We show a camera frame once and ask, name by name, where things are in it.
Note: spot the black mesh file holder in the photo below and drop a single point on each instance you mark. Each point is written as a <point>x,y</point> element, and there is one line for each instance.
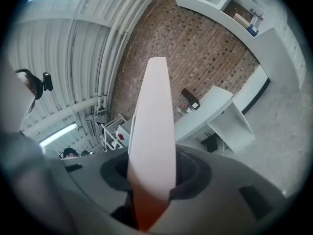
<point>188,94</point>

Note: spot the ceiling tube light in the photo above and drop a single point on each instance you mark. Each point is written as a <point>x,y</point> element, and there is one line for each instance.
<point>58,133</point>

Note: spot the pink potted flowers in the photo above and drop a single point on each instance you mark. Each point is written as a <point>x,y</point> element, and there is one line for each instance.
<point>186,107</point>

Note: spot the white sheet with blue label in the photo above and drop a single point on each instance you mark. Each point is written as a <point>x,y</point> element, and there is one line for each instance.
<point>254,28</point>

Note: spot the white shelf unit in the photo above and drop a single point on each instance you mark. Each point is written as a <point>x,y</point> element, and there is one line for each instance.
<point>271,55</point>

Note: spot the black head-worn camera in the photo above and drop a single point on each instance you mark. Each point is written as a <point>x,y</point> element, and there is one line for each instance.
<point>47,81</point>

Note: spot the white table lamp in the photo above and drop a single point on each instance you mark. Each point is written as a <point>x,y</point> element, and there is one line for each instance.
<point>179,110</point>

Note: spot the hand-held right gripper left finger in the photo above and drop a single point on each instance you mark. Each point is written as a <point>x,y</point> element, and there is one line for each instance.
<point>88,180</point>

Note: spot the white ceiling pipes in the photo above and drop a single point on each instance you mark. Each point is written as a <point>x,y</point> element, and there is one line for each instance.
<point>115,45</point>

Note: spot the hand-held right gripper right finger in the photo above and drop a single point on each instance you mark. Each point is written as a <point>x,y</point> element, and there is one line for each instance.
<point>220,199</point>

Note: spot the white metal frame stand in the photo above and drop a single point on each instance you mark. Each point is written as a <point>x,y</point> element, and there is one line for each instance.
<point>115,131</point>

